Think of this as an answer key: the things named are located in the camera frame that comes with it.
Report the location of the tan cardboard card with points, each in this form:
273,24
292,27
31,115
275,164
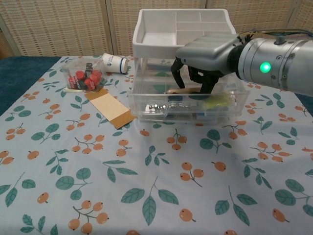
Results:
110,107

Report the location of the floral tablecloth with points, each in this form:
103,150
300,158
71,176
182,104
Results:
122,171

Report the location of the teal table cover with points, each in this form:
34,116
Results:
19,80

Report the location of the bamboo folding screen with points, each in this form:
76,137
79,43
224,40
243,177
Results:
61,27

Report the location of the yellow green packet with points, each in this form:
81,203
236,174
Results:
216,101

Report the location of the white drawer organizer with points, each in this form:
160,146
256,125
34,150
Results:
159,34

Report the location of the clear plastic drawer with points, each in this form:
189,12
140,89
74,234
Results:
146,98

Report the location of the white paper cup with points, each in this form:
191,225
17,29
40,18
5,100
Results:
113,63

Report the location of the silver metal item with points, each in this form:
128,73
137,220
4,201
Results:
159,107

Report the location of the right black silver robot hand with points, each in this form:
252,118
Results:
207,51

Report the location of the clear bag of red pieces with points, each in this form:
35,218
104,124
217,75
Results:
83,76

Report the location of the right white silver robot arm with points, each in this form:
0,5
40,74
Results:
281,56

